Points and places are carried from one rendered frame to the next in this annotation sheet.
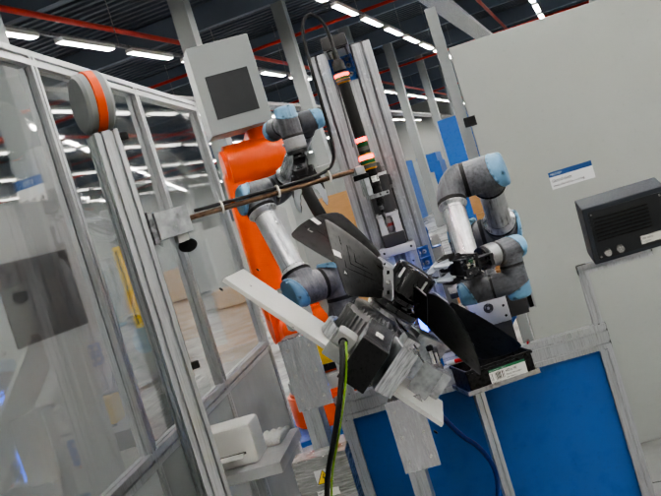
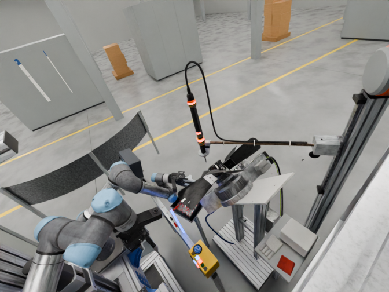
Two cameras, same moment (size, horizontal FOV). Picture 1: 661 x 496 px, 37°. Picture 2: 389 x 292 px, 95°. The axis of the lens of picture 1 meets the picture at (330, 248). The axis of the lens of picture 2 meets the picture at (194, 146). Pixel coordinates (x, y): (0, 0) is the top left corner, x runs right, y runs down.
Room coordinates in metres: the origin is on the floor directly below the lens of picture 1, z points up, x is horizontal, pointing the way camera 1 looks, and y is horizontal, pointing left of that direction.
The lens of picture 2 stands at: (3.32, 0.47, 2.22)
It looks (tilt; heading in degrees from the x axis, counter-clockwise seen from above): 40 degrees down; 234
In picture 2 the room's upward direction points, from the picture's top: 16 degrees counter-clockwise
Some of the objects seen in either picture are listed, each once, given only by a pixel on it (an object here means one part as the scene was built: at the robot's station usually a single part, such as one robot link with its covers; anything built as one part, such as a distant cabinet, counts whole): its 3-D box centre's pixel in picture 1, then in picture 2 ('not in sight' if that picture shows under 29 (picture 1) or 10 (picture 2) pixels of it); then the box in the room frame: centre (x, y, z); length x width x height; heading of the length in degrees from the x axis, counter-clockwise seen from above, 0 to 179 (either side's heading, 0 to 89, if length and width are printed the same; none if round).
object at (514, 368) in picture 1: (492, 368); (186, 205); (2.98, -0.37, 0.84); 0.22 x 0.17 x 0.07; 99
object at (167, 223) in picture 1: (167, 224); (326, 145); (2.51, 0.38, 1.54); 0.10 x 0.07 x 0.08; 118
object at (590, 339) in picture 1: (470, 372); (176, 226); (3.15, -0.31, 0.82); 0.90 x 0.04 x 0.08; 83
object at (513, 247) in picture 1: (508, 250); (158, 178); (3.03, -0.52, 1.17); 0.11 x 0.08 x 0.09; 120
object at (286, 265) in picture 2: not in sight; (286, 264); (2.88, 0.44, 0.87); 0.08 x 0.08 x 0.02; 3
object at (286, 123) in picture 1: (287, 122); (111, 207); (3.36, 0.01, 1.78); 0.09 x 0.08 x 0.11; 27
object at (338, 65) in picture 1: (357, 128); (197, 126); (2.80, -0.17, 1.65); 0.04 x 0.04 x 0.46
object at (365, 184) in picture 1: (370, 181); (204, 147); (2.80, -0.16, 1.50); 0.09 x 0.07 x 0.10; 118
